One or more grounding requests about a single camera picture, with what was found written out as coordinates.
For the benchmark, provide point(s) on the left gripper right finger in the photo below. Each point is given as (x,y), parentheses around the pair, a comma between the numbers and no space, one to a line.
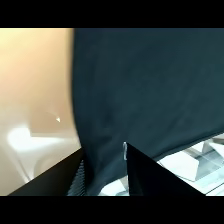
(150,176)

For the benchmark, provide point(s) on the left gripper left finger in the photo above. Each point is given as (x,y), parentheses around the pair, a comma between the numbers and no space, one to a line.
(56,178)

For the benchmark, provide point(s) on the black T-shirt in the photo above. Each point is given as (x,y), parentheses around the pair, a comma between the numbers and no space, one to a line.
(143,90)

